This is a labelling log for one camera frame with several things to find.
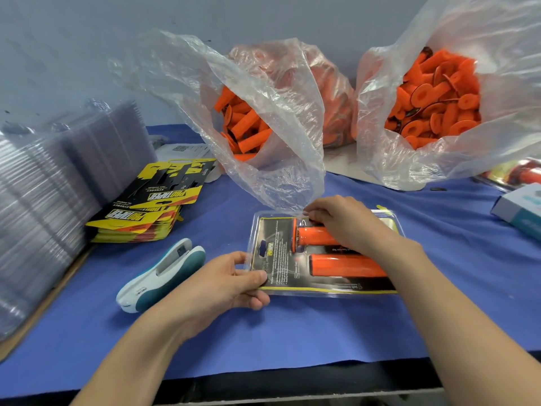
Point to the person's right hand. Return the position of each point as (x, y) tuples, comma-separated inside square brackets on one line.
[(351, 224)]

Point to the person's left hand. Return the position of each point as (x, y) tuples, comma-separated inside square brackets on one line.
[(211, 291)]

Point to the teal hand stapler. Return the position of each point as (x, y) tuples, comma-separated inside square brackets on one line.
[(161, 279)]

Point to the yellow black backing card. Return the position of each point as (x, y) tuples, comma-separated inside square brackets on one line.
[(275, 249)]

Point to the stack of clear blister shells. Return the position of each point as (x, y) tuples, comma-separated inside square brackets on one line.
[(51, 198)]

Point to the person's right forearm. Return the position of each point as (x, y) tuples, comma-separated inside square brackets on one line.
[(461, 325)]

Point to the person's left forearm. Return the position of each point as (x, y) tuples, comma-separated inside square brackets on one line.
[(135, 368)]

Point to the stack of yellow black cards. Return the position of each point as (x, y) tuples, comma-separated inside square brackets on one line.
[(152, 203)]

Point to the white printed paper sheet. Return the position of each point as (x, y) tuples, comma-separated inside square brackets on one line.
[(182, 150)]

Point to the teal white cardboard box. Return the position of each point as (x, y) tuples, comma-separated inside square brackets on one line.
[(520, 211)]

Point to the large clear plastic bag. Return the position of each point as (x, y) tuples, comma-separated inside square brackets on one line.
[(507, 46)]

